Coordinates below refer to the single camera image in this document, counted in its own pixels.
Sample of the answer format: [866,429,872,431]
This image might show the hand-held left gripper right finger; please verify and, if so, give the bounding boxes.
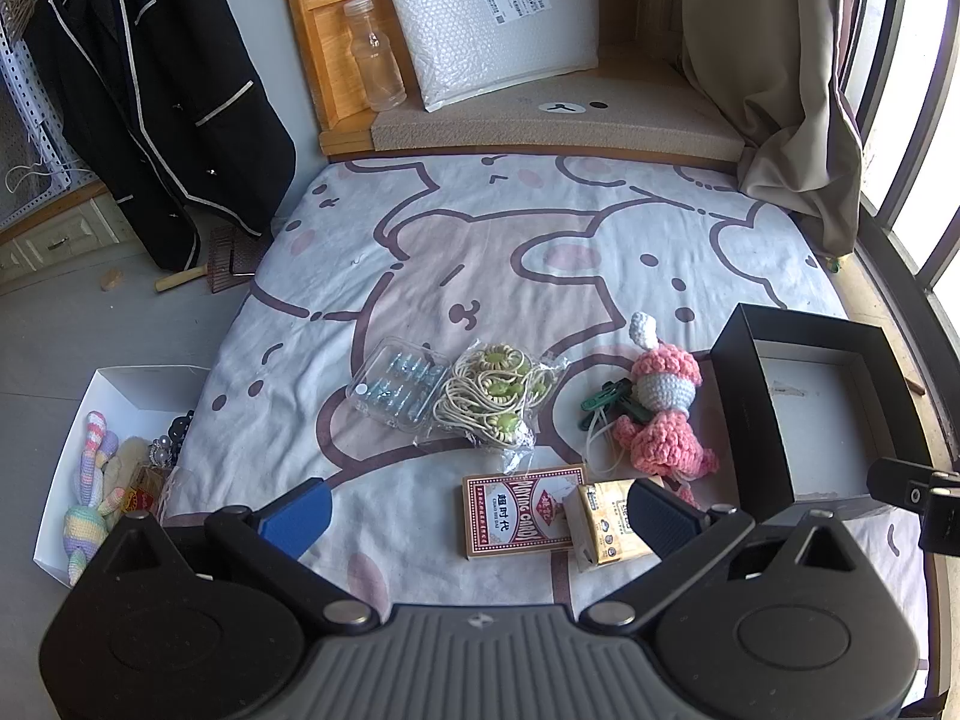
[583,478,867,632]

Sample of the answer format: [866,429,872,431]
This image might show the clear plastic clip box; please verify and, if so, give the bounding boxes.
[346,337,449,432]

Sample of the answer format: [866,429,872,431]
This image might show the white bubble mailer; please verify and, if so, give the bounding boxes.
[371,0,601,112]

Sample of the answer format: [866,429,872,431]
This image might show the clear plastic bottle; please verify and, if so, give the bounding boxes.
[343,0,408,112]

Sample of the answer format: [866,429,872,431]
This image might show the yellow small carton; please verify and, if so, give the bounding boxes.
[562,480,662,572]

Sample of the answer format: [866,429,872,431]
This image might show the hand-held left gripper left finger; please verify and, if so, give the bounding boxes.
[90,478,380,631]

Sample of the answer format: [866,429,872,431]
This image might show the red playing card box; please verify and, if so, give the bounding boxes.
[461,465,591,562]

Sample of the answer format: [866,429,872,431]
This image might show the white drawer cabinet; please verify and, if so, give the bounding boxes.
[0,187,143,295]

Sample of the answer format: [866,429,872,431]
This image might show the black jacket with white trim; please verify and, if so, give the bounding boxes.
[26,0,297,272]

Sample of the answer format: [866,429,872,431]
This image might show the bag of beige hair ties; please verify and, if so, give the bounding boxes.
[431,341,571,467]

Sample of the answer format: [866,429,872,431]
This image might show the beige windowsill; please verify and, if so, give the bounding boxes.
[821,236,960,466]

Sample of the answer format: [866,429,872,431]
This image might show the black window railing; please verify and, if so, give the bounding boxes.
[844,0,960,466]

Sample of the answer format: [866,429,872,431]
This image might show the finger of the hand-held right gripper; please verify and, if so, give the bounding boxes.
[866,457,938,511]

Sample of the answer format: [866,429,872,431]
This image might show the white cardboard box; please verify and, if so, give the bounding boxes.
[34,366,215,587]

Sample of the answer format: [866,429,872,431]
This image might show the wooden-handled mesh scoop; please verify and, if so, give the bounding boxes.
[155,225,260,293]

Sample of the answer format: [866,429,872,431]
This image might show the white perforated metal rack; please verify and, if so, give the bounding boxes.
[0,0,100,227]

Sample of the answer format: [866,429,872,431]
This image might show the black cardboard box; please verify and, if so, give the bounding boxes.
[709,304,935,520]

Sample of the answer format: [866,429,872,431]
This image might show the black hair clip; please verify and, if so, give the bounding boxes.
[168,411,197,460]

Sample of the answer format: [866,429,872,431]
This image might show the pink crochet doll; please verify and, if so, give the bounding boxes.
[611,311,721,482]

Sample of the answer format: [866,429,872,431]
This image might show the wooden cabinet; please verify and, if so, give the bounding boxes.
[277,0,647,158]

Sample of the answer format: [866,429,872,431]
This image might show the pastel crochet bunny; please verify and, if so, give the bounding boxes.
[64,411,125,586]

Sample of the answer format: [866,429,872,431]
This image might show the beige plush toy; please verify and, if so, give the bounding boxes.
[105,439,152,511]

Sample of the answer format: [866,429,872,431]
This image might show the beige curtain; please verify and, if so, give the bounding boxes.
[679,0,865,257]

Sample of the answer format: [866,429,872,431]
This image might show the red snack packet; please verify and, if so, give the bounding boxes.
[124,465,167,517]

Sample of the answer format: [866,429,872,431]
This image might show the green clothes pegs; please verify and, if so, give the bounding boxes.
[581,381,647,430]

